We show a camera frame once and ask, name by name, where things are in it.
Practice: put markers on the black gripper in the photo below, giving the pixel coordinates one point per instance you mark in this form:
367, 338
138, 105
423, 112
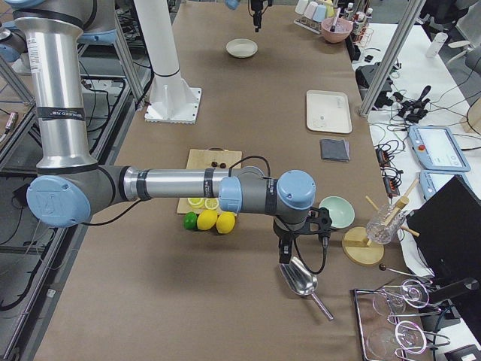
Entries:
256, 11
282, 236

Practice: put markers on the beige shallow plate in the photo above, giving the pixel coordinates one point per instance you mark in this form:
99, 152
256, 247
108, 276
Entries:
241, 48

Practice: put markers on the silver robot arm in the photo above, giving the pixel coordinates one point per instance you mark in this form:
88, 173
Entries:
72, 186
233, 5

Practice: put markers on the cream rabbit tray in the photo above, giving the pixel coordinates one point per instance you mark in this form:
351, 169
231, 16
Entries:
328, 111

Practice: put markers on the steel scoop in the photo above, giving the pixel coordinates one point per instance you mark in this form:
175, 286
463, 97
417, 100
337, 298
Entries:
302, 282

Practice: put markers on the mint cup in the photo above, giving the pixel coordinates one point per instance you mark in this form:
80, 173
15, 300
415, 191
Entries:
301, 6

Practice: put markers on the pink cup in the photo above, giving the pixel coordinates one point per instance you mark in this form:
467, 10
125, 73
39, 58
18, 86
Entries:
310, 10

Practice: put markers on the white cup rack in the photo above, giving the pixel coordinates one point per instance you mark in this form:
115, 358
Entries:
308, 24

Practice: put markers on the blue cup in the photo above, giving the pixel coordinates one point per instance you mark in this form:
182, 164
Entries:
320, 13

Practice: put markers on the yellow lemon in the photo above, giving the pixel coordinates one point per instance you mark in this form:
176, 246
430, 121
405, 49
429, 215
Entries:
207, 220
225, 222

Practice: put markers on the mint green bowl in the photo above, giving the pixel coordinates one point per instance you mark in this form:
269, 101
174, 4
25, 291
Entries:
341, 212

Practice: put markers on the wooden cup stand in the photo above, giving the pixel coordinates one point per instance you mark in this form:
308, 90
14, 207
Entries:
363, 251

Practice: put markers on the lemon slice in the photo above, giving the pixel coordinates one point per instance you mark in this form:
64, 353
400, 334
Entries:
196, 203
211, 203

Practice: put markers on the pink bowl with ice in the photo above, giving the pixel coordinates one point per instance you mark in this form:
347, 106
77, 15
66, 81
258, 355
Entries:
342, 30

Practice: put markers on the clear glass cup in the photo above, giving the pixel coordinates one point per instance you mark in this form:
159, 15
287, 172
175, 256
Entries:
384, 225

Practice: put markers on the green lime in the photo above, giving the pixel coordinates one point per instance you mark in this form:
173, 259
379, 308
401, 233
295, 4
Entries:
190, 221

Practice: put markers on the grey folded cloth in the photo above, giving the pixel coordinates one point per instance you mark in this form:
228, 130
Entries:
334, 149

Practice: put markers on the bamboo cutting board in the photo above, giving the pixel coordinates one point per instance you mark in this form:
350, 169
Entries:
200, 159

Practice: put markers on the black wine glass rack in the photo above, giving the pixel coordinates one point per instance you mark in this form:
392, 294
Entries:
368, 320

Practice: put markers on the blue teach pendant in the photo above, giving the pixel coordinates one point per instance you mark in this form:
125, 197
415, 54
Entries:
437, 149
432, 181

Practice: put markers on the black monitor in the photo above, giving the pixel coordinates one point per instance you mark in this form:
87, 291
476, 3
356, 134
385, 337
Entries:
449, 231

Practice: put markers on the white bottle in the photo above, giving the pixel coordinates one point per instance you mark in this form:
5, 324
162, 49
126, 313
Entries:
436, 44

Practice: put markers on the white camera post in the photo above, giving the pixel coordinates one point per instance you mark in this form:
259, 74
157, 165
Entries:
171, 99

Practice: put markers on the aluminium frame post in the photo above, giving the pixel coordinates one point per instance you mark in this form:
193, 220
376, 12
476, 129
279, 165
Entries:
395, 45

